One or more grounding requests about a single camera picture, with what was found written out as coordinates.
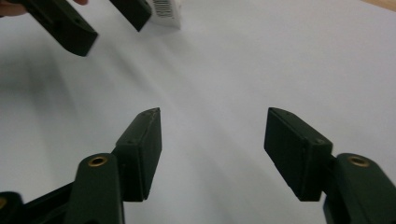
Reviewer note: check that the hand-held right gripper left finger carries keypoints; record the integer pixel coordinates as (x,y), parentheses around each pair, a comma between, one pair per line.
(140,155)

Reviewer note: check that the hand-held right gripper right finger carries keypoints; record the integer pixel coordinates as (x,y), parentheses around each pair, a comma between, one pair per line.
(295,152)

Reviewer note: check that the white and blue plastic bag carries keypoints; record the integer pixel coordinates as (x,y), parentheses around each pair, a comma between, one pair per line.
(166,14)

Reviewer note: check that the white paper sheet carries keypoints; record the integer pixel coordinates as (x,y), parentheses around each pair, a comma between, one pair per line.
(218,77)

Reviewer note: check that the wooden table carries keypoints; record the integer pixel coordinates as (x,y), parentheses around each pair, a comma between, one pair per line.
(384,3)

